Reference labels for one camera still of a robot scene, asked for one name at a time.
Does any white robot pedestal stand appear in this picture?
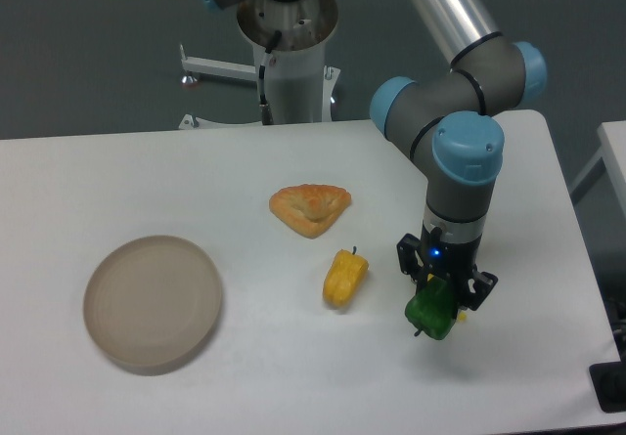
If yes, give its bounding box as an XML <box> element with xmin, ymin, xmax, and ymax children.
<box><xmin>180</xmin><ymin>0</ymin><xmax>340</xmax><ymax>125</ymax></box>

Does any white side table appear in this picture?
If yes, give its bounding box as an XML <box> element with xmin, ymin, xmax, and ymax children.
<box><xmin>568</xmin><ymin>120</ymin><xmax>626</xmax><ymax>213</ymax></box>

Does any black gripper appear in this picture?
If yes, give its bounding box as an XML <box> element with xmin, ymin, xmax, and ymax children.
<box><xmin>396</xmin><ymin>227</ymin><xmax>498</xmax><ymax>311</ymax></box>

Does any yellow toy pepper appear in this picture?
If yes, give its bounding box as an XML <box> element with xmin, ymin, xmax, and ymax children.
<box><xmin>322</xmin><ymin>247</ymin><xmax>369</xmax><ymax>308</ymax></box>

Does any black cable on pedestal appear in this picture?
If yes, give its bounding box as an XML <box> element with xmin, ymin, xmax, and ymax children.
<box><xmin>258</xmin><ymin>29</ymin><xmax>281</xmax><ymax>126</ymax></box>

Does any green toy pepper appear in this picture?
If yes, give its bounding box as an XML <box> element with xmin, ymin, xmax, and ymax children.
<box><xmin>405</xmin><ymin>276</ymin><xmax>459</xmax><ymax>340</ymax></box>

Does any beige round plate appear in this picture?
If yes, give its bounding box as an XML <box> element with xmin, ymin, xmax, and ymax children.
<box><xmin>82</xmin><ymin>236</ymin><xmax>223</xmax><ymax>375</ymax></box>

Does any orange toy pastry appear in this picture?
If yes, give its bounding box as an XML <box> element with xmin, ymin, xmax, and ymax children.
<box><xmin>269</xmin><ymin>184</ymin><xmax>352</xmax><ymax>239</ymax></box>

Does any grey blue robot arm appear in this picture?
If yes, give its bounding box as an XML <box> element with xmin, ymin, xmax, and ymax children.
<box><xmin>202</xmin><ymin>0</ymin><xmax>547</xmax><ymax>318</ymax></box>

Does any black device at table edge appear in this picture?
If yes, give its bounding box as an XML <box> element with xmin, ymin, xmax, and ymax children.
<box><xmin>589</xmin><ymin>362</ymin><xmax>625</xmax><ymax>413</ymax></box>

